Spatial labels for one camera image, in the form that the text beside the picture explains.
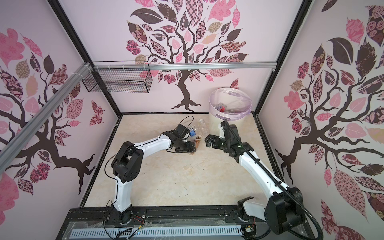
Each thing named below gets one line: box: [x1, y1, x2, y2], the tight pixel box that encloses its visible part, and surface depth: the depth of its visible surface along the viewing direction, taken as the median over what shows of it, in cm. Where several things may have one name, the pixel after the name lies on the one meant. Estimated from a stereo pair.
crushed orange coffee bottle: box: [195, 135, 202, 149], surface depth 103 cm
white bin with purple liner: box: [209, 87, 253, 136], surface depth 98 cm
